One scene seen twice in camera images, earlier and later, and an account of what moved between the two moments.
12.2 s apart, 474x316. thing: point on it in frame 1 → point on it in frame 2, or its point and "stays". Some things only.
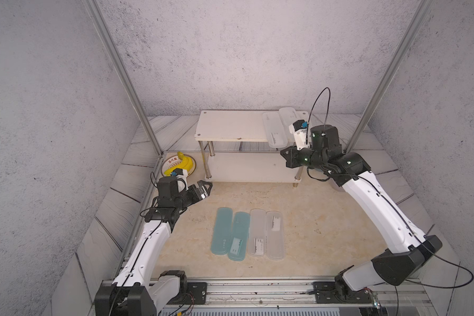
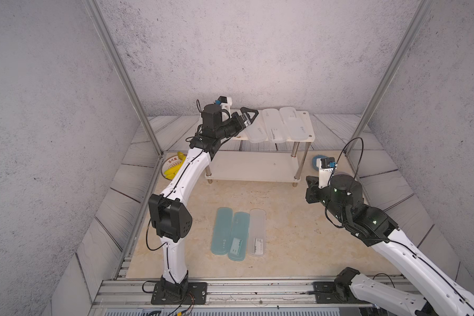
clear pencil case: [257, 233] stays
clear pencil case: [275, 244] → [256, 131]
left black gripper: [193, 191] → [238, 126]
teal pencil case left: [221, 232] stays
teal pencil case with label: [239, 237] stays
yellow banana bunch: [185, 162] stays
